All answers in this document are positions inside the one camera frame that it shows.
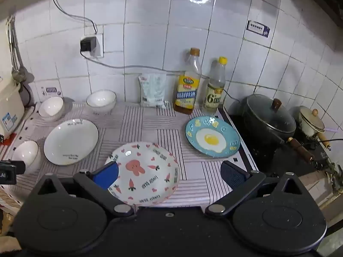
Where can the white rice cooker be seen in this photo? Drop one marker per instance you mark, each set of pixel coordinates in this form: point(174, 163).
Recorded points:
point(9, 109)

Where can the white salt bag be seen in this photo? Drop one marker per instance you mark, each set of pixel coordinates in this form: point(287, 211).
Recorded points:
point(152, 91)

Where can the white plate with bunny print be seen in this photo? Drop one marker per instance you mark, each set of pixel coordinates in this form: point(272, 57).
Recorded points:
point(150, 174)

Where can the white ribbed bowl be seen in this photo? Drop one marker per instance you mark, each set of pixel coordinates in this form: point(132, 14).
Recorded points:
point(101, 101)
point(51, 109)
point(26, 156)

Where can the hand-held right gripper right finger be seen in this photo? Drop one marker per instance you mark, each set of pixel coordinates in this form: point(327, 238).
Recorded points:
point(233, 174)

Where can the plain white plate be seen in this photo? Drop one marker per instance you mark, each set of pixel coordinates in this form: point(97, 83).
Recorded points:
point(71, 142)

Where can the small cream enamel pot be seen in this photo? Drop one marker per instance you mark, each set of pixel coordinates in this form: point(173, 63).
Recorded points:
point(310, 123)

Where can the white wall socket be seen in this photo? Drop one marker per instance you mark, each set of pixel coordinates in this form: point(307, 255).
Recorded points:
point(99, 45)

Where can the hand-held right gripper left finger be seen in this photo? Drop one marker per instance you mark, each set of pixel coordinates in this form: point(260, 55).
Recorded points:
point(107, 175)

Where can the black power adapter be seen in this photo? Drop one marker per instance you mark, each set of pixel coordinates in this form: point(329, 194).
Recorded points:
point(88, 44)

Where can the blue plate with egg print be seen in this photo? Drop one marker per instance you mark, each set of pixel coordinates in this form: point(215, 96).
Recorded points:
point(211, 139)

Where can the black pot with glass lid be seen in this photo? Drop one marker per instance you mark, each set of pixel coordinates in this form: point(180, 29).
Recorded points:
point(268, 120)

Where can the brown-capped cooking wine bottle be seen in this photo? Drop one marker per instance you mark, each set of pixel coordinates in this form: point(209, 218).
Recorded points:
point(186, 91)

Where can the striped counter mat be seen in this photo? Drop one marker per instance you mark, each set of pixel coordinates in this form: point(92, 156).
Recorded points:
point(150, 123)

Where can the black cooktop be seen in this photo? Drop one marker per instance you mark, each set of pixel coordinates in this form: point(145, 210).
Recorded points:
point(268, 155)

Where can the yellow-capped vinegar bottle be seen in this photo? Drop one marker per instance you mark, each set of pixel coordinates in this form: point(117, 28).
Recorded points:
point(214, 96)

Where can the blue and white wall sticker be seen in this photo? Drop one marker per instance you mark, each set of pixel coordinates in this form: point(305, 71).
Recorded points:
point(257, 28)

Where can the hanging kitchen utensils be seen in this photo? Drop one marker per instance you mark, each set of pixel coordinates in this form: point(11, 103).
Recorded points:
point(18, 67)

